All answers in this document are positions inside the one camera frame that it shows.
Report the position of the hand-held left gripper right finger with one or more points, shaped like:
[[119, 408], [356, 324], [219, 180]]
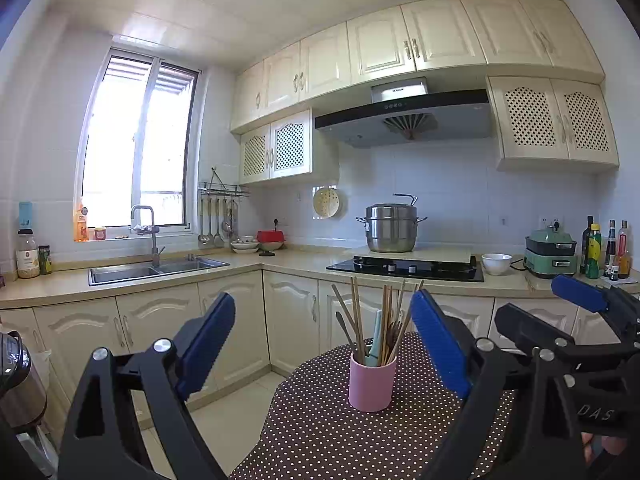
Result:
[[440, 345]]

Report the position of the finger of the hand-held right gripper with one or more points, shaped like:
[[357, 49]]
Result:
[[520, 325], [577, 292]]

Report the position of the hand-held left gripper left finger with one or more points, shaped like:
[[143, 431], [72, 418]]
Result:
[[212, 340]]

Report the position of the group of wooden chopsticks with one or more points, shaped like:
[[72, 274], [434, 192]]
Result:
[[386, 320]]

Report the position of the light teal spoon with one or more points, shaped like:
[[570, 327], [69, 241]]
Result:
[[375, 340]]

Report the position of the pink cup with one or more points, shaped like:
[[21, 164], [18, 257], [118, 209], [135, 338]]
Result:
[[372, 385]]

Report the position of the person's right hand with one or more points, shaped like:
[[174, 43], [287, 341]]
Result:
[[595, 447]]

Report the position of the green bottle yellow cap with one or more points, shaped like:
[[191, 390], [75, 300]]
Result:
[[593, 255]]

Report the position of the green electric cooker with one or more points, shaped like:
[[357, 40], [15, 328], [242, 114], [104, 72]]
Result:
[[550, 255]]

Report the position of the dark sauce bottle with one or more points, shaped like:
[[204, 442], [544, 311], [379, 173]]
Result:
[[610, 250]]

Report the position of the dark glass bottle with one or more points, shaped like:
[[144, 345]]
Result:
[[586, 235]]

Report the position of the tall clear bottle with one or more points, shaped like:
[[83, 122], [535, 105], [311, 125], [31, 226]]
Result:
[[623, 250]]

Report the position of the white bowl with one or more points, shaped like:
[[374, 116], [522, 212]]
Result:
[[496, 265]]

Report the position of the cream lower cabinets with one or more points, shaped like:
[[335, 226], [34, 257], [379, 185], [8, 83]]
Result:
[[290, 310]]

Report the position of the black gas hob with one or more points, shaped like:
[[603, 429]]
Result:
[[400, 267]]

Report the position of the beige stove cover board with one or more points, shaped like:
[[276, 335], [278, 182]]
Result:
[[445, 255]]

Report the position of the stainless double sink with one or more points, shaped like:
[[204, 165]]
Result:
[[155, 270]]

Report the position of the white dishes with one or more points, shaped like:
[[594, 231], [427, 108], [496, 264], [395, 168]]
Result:
[[245, 246]]

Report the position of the beige kitchen countertop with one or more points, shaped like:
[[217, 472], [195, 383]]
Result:
[[280, 262]]

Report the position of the hanging metal ladle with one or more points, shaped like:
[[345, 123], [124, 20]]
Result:
[[202, 237]]

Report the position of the hanging metal skimmer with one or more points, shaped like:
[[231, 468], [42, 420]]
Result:
[[226, 225]]

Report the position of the metal faucet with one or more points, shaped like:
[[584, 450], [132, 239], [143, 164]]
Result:
[[152, 240]]

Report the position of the red container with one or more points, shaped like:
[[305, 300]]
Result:
[[271, 238]]

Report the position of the hanging slotted spatula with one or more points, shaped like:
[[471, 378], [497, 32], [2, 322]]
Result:
[[234, 220]]

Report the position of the stainless steamer pot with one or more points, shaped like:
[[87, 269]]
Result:
[[391, 232]]

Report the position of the brown polka-dot tablecloth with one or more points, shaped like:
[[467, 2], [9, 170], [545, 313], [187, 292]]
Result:
[[320, 420]]

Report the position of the cream lattice-door cabinet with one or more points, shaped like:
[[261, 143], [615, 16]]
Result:
[[555, 120], [275, 147]]

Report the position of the orange bottle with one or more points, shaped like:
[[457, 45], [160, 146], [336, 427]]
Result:
[[81, 225]]

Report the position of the small green jar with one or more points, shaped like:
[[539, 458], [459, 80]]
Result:
[[45, 261]]

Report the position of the stainless electric kettle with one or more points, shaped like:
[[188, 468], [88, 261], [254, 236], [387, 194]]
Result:
[[20, 385]]

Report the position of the jar with white label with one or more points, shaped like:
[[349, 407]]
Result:
[[27, 260]]

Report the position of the kitchen window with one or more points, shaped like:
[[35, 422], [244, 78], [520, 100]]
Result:
[[135, 145]]

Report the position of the light blue box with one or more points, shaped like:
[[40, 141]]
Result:
[[25, 215]]

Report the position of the grey range hood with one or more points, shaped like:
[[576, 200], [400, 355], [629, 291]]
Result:
[[400, 120]]

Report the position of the white wall socket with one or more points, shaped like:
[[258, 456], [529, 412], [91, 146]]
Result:
[[542, 221], [275, 221], [555, 221]]

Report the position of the wall utensil rack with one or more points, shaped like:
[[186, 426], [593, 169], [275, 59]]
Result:
[[223, 190]]

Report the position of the cream wall cabinet row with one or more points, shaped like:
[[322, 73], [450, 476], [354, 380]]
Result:
[[425, 40]]

